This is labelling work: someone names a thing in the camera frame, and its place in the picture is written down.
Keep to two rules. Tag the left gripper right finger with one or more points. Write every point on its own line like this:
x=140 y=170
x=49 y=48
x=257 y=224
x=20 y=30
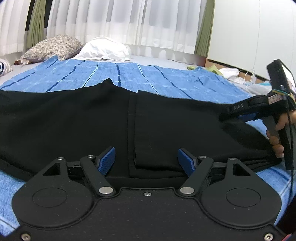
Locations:
x=197 y=170

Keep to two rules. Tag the striped cloth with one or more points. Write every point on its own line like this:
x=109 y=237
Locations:
x=4 y=67

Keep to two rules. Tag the blue plaid blanket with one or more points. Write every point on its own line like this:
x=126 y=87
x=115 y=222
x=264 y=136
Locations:
x=198 y=84

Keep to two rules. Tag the green drape curtain left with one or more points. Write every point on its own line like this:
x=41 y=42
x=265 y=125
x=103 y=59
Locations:
x=35 y=23

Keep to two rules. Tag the floral patterned pillow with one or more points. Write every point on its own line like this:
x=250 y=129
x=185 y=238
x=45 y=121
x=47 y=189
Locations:
x=62 y=46

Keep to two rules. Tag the black pants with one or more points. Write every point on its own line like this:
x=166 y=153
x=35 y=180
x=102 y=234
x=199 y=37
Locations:
x=145 y=129

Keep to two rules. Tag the grey bagged bedding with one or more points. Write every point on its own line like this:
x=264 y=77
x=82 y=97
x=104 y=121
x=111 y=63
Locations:
x=260 y=89

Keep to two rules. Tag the white sheer curtain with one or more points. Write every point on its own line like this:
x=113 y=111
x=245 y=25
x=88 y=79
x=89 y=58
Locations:
x=159 y=29

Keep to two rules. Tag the white folded cloth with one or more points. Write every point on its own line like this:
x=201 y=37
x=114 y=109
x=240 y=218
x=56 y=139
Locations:
x=229 y=72

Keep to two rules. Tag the green cloth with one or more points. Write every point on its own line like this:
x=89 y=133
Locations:
x=212 y=69

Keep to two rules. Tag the person's right hand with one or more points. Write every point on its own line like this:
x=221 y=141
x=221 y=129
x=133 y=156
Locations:
x=284 y=120

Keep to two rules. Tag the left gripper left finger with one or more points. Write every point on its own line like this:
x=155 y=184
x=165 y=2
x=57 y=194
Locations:
x=95 y=168

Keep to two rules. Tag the white pillow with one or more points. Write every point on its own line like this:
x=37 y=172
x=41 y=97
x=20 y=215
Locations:
x=104 y=49

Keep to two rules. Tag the green drape curtain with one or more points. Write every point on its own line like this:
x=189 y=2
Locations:
x=204 y=35
x=35 y=23

